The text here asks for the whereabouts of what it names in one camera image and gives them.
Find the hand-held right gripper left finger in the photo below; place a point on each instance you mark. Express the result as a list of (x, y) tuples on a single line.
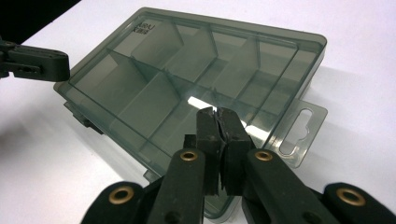
[(183, 186)]

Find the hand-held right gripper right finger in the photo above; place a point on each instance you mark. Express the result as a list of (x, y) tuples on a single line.
[(271, 186)]

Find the grey translucent plastic compartment box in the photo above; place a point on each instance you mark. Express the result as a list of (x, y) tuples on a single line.
[(149, 93)]

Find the white board sheet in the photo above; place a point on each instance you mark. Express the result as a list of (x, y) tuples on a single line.
[(358, 77)]

